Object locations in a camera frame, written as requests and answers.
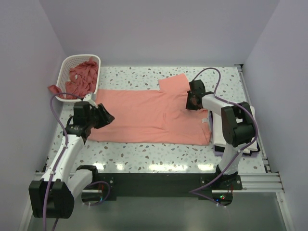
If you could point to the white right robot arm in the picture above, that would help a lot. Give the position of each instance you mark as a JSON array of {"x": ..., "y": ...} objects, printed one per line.
[{"x": 239, "y": 128}]

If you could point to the dark red t shirt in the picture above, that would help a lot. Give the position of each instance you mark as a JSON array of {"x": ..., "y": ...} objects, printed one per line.
[{"x": 83, "y": 79}]

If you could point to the white perforated plastic basket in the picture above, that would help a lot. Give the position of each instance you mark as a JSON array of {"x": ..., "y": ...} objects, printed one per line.
[{"x": 65, "y": 72}]

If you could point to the salmon pink t shirt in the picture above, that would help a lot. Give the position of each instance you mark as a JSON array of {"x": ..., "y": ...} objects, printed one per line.
[{"x": 153, "y": 116}]

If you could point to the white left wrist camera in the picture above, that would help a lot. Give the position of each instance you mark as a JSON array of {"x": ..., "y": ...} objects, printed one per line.
[{"x": 91, "y": 98}]

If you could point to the white folded t shirt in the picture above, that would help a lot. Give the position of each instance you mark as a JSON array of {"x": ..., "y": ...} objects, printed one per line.
[{"x": 218, "y": 138}]

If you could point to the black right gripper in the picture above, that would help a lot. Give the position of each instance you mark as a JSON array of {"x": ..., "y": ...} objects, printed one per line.
[{"x": 188, "y": 106}]

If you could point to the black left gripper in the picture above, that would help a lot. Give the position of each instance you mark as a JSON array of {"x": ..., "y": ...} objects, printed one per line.
[{"x": 105, "y": 117}]

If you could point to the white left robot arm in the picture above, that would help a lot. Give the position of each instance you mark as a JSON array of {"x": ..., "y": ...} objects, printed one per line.
[{"x": 54, "y": 195}]

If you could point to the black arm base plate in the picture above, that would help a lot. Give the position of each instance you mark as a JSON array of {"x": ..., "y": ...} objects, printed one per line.
[{"x": 110, "y": 186}]

